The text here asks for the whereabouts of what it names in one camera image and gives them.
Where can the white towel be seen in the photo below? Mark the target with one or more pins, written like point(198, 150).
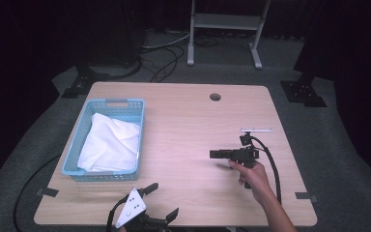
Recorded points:
point(111, 145)

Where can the white metal stand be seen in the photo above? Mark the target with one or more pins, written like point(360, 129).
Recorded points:
point(225, 22)

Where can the black stand base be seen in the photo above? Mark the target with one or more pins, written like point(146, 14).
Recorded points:
point(83, 82)
point(302, 92)

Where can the light blue plastic basket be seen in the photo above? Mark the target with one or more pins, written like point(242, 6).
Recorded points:
point(74, 151)

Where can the person's left hand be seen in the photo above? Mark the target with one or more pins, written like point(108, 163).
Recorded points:
point(121, 229)

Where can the black tape strip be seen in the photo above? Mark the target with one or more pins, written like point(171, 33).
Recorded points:
point(47, 192)
point(306, 196)

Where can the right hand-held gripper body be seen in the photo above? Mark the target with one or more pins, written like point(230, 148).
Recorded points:
point(244, 154)

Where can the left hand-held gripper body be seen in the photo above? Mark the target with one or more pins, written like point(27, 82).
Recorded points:
point(132, 208)

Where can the person's right hand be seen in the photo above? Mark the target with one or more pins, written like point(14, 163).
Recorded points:
point(254, 180)

